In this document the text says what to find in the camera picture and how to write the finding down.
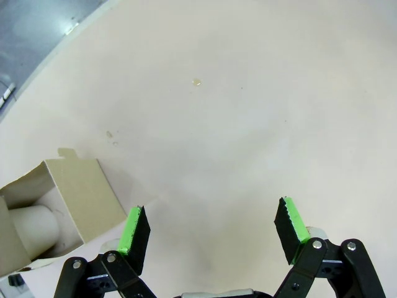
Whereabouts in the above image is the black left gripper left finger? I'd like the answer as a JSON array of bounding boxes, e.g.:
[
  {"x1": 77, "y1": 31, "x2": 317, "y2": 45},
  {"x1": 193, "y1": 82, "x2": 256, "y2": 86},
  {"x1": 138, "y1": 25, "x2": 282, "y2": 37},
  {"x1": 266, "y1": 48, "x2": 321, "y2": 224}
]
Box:
[{"x1": 54, "y1": 204, "x2": 158, "y2": 298}]

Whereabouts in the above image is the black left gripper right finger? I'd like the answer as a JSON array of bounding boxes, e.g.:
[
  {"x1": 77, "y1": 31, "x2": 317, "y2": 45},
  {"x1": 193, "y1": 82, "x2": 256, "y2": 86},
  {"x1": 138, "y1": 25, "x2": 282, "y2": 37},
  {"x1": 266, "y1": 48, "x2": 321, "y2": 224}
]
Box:
[{"x1": 272, "y1": 195, "x2": 387, "y2": 298}]

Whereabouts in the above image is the brown cardboard cup carrier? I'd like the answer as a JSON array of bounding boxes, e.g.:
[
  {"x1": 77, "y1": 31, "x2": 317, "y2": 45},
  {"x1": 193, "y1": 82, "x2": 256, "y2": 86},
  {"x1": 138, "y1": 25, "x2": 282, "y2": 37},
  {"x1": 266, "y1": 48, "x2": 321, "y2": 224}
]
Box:
[{"x1": 0, "y1": 148, "x2": 138, "y2": 279}]

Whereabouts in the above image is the white paper cup in carrier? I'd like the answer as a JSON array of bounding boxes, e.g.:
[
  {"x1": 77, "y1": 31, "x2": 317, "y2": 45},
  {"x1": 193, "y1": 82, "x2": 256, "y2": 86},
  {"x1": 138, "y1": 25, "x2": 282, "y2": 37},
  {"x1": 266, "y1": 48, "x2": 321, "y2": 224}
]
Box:
[{"x1": 7, "y1": 203, "x2": 62, "y2": 262}]

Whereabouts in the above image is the white power strip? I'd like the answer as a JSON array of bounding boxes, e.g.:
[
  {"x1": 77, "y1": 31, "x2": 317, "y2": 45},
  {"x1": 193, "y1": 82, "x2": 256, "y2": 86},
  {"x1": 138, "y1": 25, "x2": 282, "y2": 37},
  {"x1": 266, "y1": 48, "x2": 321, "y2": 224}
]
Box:
[{"x1": 0, "y1": 82, "x2": 16, "y2": 105}]

